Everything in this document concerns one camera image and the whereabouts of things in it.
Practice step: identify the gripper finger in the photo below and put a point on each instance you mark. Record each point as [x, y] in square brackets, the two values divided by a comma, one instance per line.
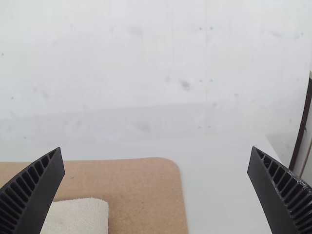
[285, 202]
[29, 197]

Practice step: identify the pale towel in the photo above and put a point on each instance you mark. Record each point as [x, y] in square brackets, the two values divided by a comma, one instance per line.
[80, 217]

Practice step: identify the cork mat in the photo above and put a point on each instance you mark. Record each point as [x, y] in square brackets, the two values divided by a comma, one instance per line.
[136, 190]

